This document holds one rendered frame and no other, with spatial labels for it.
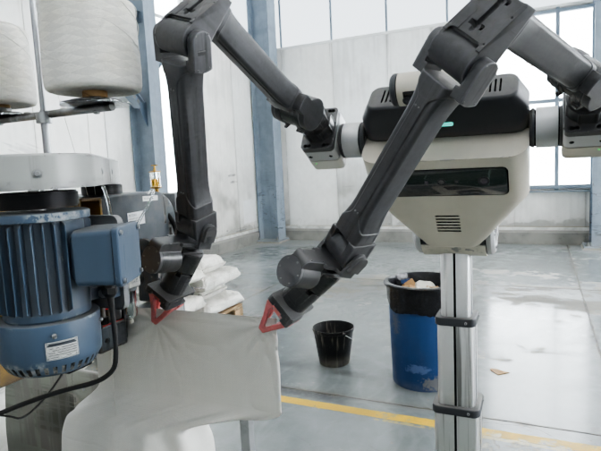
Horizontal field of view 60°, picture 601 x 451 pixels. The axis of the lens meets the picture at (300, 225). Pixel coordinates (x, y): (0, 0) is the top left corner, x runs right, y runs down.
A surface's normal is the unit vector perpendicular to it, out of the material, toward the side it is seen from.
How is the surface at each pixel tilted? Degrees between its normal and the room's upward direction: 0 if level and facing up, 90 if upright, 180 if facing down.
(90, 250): 90
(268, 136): 90
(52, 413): 90
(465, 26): 65
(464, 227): 130
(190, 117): 110
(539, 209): 90
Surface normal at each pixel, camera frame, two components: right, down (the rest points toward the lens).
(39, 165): 0.54, 0.09
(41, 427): -0.42, 0.12
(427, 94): -0.78, 0.07
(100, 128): 0.91, 0.00
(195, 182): 0.73, 0.38
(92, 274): -0.01, 0.11
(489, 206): -0.29, 0.73
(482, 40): -0.47, -0.32
